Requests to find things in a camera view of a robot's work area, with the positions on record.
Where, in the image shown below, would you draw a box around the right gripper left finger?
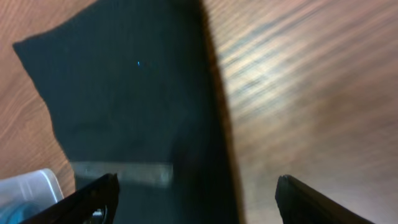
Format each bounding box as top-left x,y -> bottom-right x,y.
22,174 -> 120,224

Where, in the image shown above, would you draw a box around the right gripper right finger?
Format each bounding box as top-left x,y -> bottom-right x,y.
275,175 -> 372,224

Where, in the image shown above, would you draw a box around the blue denim jeans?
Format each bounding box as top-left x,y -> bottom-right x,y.
1,202 -> 40,224

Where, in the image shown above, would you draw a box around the large black garment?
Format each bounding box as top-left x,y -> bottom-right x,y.
13,0 -> 239,224

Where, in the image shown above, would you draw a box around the clear plastic storage bin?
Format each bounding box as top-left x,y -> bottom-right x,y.
1,169 -> 63,212

